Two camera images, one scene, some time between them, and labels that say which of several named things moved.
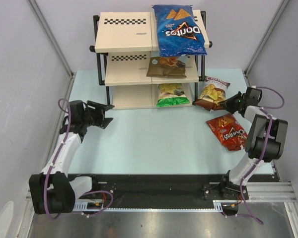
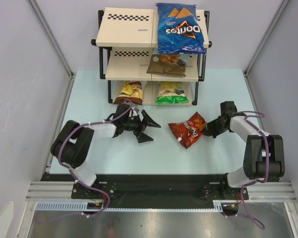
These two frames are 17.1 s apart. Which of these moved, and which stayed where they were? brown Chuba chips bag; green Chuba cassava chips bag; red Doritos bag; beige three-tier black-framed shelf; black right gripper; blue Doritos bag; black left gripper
Moved: black right gripper; brown Chuba chips bag; red Doritos bag; black left gripper
Stayed: beige three-tier black-framed shelf; blue Doritos bag; green Chuba cassava chips bag
